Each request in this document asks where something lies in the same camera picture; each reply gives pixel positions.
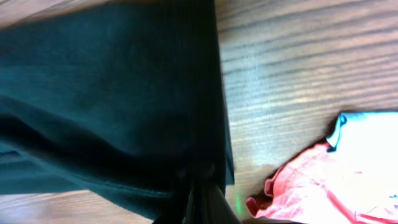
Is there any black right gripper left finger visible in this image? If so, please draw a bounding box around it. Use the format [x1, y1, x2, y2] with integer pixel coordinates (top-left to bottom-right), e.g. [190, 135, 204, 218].
[153, 183, 194, 224]

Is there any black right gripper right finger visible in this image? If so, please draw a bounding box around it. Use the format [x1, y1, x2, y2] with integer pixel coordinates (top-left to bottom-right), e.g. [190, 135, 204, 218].
[194, 182, 241, 224]

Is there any black t-shirt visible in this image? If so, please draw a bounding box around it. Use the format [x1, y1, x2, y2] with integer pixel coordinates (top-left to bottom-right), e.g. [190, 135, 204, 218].
[1, 1, 233, 220]

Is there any red shirt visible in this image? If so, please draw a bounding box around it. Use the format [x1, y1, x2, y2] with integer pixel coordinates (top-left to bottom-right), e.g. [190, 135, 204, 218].
[246, 143, 397, 224]

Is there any light blue shirt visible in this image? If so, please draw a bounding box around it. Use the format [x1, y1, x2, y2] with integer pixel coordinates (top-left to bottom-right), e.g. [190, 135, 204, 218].
[326, 111, 397, 151]

